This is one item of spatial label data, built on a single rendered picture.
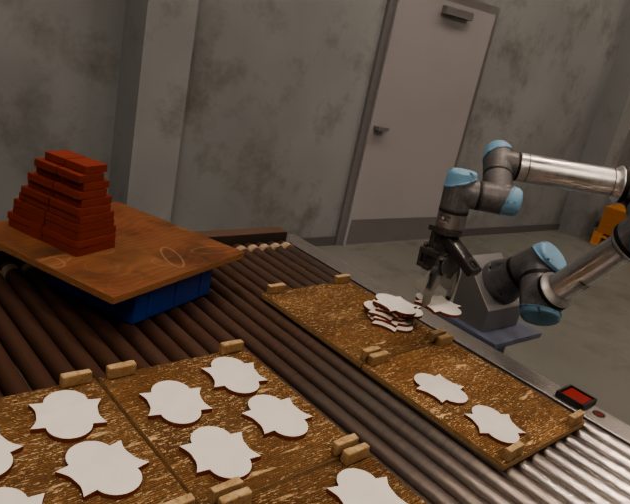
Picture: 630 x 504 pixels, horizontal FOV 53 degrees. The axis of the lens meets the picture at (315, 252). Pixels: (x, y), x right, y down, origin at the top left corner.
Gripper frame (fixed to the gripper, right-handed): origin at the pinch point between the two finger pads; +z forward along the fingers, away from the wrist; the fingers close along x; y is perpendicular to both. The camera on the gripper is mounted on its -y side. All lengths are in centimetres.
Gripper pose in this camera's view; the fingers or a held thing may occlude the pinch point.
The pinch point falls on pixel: (438, 303)
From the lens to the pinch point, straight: 170.6
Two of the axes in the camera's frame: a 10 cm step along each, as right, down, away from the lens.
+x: -7.4, 0.8, -6.7
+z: -1.7, 9.4, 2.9
